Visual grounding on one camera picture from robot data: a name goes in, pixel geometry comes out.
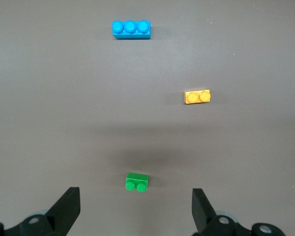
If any blue three-stud block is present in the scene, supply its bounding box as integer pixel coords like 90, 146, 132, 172
111, 19, 152, 40

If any green two-stud block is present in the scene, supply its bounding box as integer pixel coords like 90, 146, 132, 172
124, 172, 150, 193

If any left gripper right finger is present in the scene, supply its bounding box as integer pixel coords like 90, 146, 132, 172
191, 188, 285, 236

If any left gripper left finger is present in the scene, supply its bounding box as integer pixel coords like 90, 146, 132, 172
0, 186, 81, 236

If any yellow two-stud block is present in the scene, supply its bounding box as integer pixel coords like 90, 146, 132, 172
183, 88, 211, 105

